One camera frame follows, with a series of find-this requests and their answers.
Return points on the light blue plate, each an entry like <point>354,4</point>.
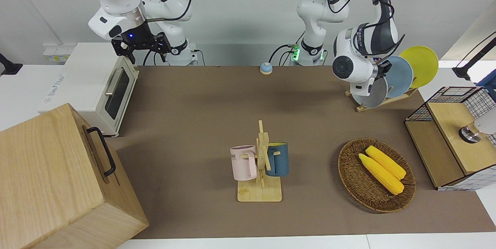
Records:
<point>401,76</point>

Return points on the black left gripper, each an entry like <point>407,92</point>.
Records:
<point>383,68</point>

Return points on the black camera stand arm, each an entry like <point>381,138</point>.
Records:
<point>465,71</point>

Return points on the large wooden box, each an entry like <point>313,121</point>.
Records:
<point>46,171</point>

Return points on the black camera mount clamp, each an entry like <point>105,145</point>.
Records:
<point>7,66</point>

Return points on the white wall outlet strip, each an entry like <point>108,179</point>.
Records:
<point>54,54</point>

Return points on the brown table mat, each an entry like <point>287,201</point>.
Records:
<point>193,105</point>

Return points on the blue object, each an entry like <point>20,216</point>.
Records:
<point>490,86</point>

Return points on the chrome and white object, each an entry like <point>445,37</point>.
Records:
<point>469,133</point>

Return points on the dark blue mug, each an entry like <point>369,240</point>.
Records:
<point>281,159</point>

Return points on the small blue desk bell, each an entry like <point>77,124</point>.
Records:
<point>266,68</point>

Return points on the pink mug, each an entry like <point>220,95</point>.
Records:
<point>242,165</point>

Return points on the yellow corn cob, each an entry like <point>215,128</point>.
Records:
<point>385,161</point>
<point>379,175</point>

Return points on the wooden plate rack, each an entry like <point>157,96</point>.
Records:
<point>395,99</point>

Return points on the gray plate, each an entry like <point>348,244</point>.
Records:
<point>372,95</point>

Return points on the white toaster oven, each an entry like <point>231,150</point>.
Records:
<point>77,78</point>

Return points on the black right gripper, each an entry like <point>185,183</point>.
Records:
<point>135,35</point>

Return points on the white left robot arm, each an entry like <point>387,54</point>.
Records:
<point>321,8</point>

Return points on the wooden mug tree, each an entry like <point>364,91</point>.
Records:
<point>259,192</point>

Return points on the green lit connector box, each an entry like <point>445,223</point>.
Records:
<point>296,53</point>

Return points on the brown wicker basket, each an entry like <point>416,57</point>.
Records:
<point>360,187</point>

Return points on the yellow plate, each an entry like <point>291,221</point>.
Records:
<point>424,63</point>

